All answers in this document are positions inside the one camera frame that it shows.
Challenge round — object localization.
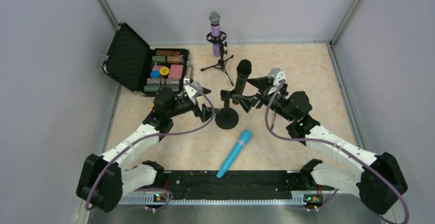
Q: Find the round base clip stand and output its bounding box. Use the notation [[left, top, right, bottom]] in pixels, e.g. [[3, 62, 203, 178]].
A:
[[215, 90, 239, 130]]

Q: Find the black orange-tipped microphone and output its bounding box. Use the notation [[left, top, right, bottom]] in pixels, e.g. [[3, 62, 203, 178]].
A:
[[233, 59, 252, 95]]

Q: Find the purple glitter microphone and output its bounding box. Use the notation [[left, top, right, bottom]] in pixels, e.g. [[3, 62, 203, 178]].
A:
[[209, 11, 221, 57]]

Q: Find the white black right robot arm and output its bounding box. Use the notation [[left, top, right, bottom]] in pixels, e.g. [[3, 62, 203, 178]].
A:
[[233, 68, 409, 215]]

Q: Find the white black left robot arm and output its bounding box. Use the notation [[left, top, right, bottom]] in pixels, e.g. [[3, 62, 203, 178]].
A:
[[76, 78, 216, 213]]

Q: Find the purple black poker chip row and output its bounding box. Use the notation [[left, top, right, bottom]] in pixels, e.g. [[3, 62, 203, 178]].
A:
[[143, 85, 179, 94]]

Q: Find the blue tan poker chip row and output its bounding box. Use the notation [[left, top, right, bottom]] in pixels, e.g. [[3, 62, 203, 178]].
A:
[[146, 78, 180, 86]]

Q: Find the blue round button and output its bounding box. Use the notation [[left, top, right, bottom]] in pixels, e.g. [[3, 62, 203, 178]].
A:
[[150, 70, 161, 78]]

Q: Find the yellow big blind button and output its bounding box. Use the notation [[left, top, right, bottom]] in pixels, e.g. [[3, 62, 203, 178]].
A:
[[159, 67, 170, 76]]

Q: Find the turquoise toy microphone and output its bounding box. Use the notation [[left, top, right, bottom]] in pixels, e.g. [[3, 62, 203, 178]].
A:
[[216, 130, 252, 178]]

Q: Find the red playing card deck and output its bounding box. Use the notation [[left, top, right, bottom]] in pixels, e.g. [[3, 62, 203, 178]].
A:
[[168, 64, 184, 79]]

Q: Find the black poker chip case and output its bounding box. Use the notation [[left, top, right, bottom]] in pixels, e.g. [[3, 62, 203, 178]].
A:
[[102, 22, 190, 97]]

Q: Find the green poker chip row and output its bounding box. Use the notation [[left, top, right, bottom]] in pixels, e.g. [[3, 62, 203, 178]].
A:
[[152, 56, 184, 64]]

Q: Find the orange brown poker chip row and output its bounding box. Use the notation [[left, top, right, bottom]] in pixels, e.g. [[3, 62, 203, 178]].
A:
[[155, 50, 183, 56]]

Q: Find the shock mount tripod stand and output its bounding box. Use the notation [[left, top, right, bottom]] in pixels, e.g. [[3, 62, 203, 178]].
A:
[[200, 31, 234, 87]]

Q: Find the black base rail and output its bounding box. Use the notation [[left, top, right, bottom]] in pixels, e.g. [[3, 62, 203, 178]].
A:
[[160, 170, 332, 200]]

